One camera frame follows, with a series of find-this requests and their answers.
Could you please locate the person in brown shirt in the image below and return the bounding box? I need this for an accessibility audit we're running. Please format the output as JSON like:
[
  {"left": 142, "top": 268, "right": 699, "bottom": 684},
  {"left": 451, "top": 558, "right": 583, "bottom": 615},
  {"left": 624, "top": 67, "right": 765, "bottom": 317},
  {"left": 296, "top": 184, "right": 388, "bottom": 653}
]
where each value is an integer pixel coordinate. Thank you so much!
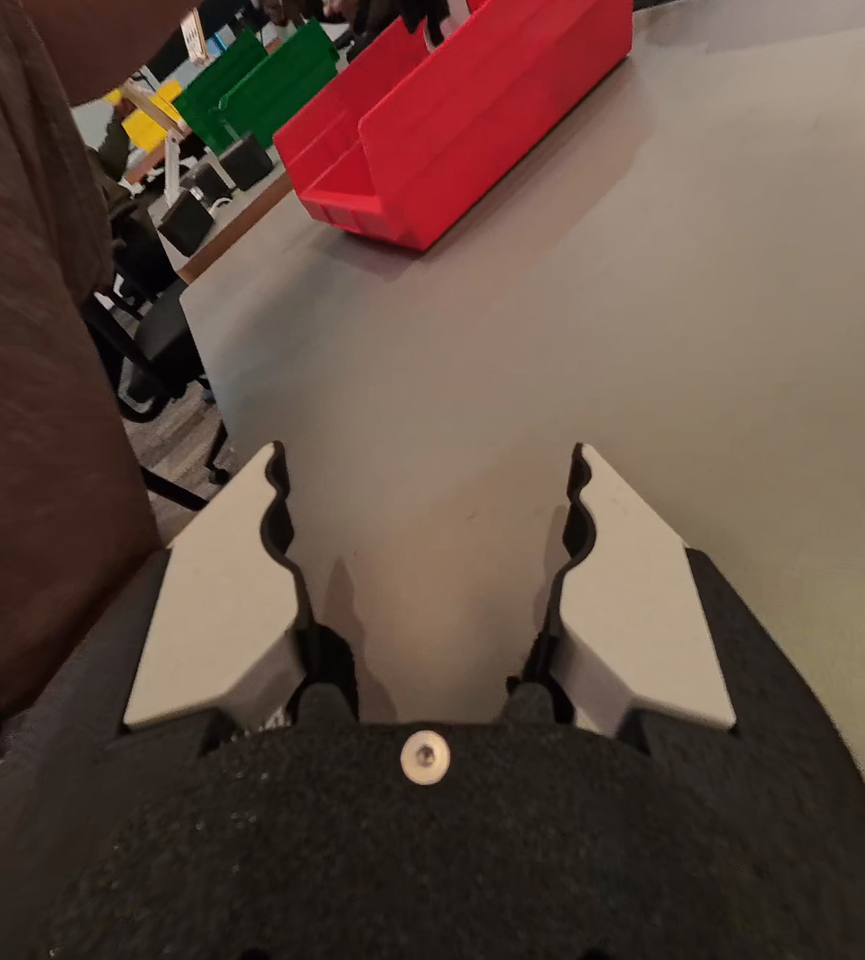
[{"left": 0, "top": 0, "right": 164, "bottom": 751}]

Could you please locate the person's left forearm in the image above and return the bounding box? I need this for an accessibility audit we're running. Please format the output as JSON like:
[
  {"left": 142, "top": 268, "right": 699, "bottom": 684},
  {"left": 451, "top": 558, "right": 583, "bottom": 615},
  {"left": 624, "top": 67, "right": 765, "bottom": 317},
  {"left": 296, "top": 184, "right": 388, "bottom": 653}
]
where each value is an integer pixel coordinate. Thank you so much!
[{"left": 20, "top": 0, "right": 197, "bottom": 108}]

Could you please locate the black office chair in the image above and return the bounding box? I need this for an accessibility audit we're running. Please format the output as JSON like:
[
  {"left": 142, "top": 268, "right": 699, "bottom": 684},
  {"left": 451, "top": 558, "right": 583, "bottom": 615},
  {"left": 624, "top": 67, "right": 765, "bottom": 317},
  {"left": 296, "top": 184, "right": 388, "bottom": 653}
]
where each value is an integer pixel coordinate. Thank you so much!
[{"left": 83, "top": 195, "right": 231, "bottom": 511}]

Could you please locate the green plastic bin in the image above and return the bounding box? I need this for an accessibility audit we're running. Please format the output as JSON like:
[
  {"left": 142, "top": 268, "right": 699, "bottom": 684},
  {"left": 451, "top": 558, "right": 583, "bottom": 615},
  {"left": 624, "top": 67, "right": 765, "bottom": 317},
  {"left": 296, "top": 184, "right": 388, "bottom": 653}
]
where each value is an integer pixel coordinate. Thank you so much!
[
  {"left": 176, "top": 28, "right": 269, "bottom": 155},
  {"left": 218, "top": 18, "right": 340, "bottom": 151}
]

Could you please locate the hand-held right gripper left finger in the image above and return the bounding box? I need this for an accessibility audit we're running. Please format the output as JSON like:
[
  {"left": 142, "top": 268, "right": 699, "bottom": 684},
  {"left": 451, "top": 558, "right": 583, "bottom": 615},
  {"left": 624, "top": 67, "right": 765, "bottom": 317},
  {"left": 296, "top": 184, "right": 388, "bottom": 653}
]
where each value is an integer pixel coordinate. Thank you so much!
[{"left": 123, "top": 441, "right": 362, "bottom": 732}]

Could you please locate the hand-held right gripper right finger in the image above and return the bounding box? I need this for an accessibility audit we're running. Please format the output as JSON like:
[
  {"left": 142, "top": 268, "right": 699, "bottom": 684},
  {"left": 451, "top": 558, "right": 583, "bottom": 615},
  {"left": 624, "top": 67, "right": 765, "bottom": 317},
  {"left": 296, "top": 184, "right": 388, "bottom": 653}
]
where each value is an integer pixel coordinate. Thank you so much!
[{"left": 507, "top": 442, "right": 737, "bottom": 740}]

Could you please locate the black box device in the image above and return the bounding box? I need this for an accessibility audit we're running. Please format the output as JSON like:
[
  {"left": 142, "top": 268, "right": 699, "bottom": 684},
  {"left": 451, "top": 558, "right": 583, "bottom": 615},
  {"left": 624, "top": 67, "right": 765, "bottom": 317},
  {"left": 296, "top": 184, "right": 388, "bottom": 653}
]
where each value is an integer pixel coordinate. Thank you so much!
[
  {"left": 218, "top": 133, "right": 276, "bottom": 192},
  {"left": 192, "top": 161, "right": 237, "bottom": 204},
  {"left": 158, "top": 187, "right": 215, "bottom": 256}
]

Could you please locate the red plastic bin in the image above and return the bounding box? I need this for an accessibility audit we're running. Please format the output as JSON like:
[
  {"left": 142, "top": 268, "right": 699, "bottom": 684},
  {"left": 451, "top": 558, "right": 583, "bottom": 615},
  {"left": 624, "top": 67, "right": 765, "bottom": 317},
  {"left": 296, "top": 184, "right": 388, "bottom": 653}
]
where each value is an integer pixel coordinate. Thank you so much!
[{"left": 273, "top": 0, "right": 635, "bottom": 252}]

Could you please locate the yellow plastic bin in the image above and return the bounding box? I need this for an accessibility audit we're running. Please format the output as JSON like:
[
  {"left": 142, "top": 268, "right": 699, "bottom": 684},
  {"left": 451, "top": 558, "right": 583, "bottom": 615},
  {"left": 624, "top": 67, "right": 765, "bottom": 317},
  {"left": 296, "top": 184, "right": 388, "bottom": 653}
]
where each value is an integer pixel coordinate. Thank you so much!
[{"left": 106, "top": 78, "right": 185, "bottom": 151}]

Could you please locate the wood-edged grey table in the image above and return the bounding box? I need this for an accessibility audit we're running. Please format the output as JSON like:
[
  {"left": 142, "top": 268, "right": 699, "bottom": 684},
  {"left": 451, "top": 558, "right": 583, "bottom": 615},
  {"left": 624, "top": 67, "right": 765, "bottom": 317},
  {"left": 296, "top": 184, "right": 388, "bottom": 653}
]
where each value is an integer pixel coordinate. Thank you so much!
[{"left": 121, "top": 97, "right": 299, "bottom": 285}]

